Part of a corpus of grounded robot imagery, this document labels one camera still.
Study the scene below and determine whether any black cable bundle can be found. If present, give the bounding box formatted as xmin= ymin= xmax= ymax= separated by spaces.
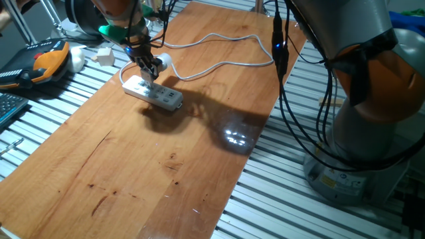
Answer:
xmin=272 ymin=0 xmax=425 ymax=172

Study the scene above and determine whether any glossy wooden board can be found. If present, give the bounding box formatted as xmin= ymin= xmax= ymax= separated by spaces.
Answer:
xmin=0 ymin=1 xmax=308 ymax=239

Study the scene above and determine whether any small metal pen tool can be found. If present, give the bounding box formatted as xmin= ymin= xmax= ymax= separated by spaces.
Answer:
xmin=0 ymin=137 xmax=25 ymax=157

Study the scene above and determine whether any black keyboard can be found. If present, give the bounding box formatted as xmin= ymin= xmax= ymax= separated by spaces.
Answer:
xmin=0 ymin=92 xmax=30 ymax=129

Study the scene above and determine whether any white power strip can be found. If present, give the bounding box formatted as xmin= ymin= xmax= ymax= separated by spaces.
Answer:
xmin=122 ymin=74 xmax=184 ymax=112

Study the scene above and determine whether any grey power strip cable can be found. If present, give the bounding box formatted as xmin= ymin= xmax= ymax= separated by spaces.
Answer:
xmin=118 ymin=32 xmax=275 ymax=86

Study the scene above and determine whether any blue bag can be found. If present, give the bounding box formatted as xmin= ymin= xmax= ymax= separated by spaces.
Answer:
xmin=388 ymin=9 xmax=425 ymax=34

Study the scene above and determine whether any white bulb holder with bulb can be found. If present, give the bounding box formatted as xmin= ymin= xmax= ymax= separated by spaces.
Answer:
xmin=139 ymin=52 xmax=173 ymax=89

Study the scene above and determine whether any thin support pole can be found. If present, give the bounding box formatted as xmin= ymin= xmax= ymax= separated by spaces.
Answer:
xmin=250 ymin=0 xmax=270 ymax=16

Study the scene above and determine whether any silver metal stand leg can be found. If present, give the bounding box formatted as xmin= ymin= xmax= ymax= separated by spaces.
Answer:
xmin=3 ymin=0 xmax=37 ymax=46
xmin=41 ymin=0 xmax=67 ymax=34

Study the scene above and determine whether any orange and black teach pendant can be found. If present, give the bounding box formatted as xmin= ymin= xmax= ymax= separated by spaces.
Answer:
xmin=0 ymin=39 xmax=71 ymax=90

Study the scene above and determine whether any white house-shaped block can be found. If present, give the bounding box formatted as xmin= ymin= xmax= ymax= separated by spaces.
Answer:
xmin=96 ymin=47 xmax=116 ymax=67

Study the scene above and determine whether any black connector with blue light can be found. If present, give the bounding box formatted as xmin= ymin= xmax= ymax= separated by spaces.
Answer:
xmin=271 ymin=9 xmax=290 ymax=79

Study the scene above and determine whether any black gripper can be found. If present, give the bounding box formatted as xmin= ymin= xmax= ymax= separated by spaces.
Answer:
xmin=125 ymin=42 xmax=161 ymax=80

